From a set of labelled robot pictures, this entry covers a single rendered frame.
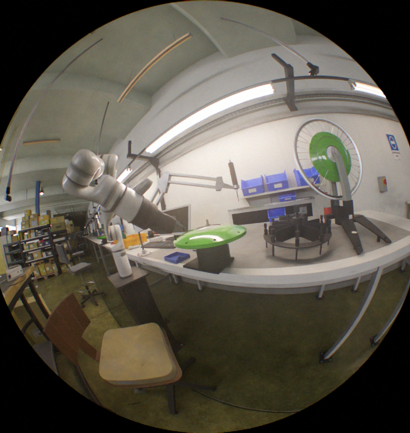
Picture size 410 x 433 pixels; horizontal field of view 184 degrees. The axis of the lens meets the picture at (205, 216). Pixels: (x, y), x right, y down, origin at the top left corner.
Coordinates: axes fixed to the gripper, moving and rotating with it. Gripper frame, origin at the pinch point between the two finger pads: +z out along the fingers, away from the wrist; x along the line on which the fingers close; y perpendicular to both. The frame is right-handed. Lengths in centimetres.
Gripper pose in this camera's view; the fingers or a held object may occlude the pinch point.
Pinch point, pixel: (183, 227)
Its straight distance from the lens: 43.0
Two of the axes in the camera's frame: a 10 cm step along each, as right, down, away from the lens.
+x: 8.1, -1.2, -5.8
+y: -1.7, 8.9, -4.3
